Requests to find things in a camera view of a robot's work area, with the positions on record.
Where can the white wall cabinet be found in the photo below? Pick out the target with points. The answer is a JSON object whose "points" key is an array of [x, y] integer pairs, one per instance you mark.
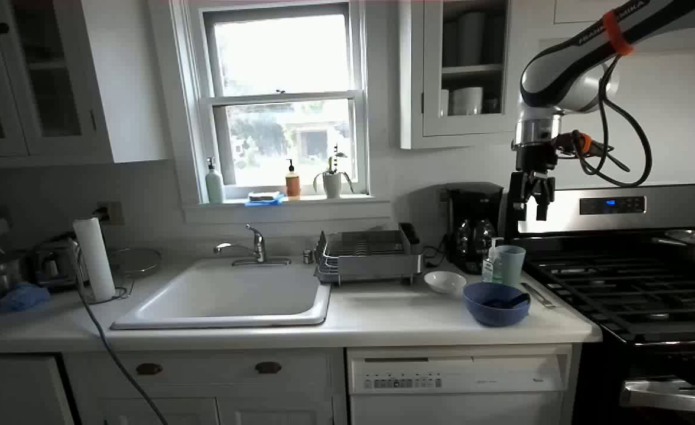
{"points": [[120, 79]]}

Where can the black gas stove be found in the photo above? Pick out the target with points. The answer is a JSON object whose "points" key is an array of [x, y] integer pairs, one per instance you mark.
{"points": [[640, 298]]}

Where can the wall power outlet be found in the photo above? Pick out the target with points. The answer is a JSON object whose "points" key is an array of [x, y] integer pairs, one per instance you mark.
{"points": [[113, 212]]}

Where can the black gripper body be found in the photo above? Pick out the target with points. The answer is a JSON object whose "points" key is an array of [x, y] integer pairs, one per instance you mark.
{"points": [[535, 159]]}

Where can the teal plastic cup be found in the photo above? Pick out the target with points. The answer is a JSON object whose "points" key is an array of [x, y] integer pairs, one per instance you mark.
{"points": [[510, 265]]}

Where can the metal dish rack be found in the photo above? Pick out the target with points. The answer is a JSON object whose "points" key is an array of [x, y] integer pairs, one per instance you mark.
{"points": [[368, 255]]}

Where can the white paper towel roll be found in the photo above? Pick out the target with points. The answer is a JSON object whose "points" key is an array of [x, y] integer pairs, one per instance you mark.
{"points": [[95, 259]]}

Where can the plant in white pot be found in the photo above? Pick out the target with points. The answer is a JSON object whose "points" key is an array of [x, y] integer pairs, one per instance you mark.
{"points": [[332, 183]]}

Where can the blue cloth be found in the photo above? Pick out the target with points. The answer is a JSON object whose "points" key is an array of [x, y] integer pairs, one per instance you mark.
{"points": [[24, 296]]}

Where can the white dishwasher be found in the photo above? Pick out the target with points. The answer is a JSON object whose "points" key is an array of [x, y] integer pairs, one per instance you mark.
{"points": [[457, 386]]}

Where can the orange pump bottle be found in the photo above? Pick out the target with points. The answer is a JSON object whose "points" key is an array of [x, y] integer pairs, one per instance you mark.
{"points": [[295, 183]]}

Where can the white framed window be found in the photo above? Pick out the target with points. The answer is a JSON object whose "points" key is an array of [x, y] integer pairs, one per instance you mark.
{"points": [[285, 102]]}

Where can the white base cabinet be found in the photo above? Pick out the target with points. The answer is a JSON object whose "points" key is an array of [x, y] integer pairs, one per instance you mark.
{"points": [[206, 389]]}

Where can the white kitchen sink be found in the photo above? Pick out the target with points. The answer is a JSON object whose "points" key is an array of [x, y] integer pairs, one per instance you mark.
{"points": [[231, 296]]}

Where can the metal fork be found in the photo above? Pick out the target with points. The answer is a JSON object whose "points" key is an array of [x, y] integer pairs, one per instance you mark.
{"points": [[539, 296]]}

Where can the white mug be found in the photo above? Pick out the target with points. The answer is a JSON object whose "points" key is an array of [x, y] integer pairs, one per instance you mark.
{"points": [[445, 102], [467, 100]]}

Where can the small white bowl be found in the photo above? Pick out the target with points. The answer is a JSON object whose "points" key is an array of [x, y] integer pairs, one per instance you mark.
{"points": [[445, 281]]}

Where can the white jar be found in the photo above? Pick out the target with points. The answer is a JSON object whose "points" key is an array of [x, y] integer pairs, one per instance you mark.
{"points": [[471, 39]]}

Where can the white glass door cabinet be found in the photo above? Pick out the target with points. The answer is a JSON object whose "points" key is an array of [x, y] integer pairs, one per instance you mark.
{"points": [[432, 79]]}

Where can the metal toaster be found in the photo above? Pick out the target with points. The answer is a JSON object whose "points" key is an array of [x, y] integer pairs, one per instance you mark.
{"points": [[55, 263]]}

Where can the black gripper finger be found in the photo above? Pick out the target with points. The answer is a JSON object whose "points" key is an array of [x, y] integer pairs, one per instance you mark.
{"points": [[516, 203], [545, 196]]}

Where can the chrome faucet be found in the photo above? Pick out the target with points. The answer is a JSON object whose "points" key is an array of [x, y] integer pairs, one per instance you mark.
{"points": [[258, 243]]}

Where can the black coffee maker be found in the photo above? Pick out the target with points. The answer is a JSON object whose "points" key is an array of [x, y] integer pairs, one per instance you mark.
{"points": [[473, 226]]}

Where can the blue bowl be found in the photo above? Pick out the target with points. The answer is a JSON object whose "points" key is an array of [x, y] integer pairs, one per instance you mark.
{"points": [[494, 308]]}

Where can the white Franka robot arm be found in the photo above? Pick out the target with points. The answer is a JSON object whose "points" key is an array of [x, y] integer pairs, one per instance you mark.
{"points": [[556, 79]]}

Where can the white pump bottle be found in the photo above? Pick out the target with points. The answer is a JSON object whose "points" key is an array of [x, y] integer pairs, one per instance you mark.
{"points": [[213, 186]]}

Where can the blue sponge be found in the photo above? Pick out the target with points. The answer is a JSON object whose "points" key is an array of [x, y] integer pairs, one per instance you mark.
{"points": [[263, 199]]}

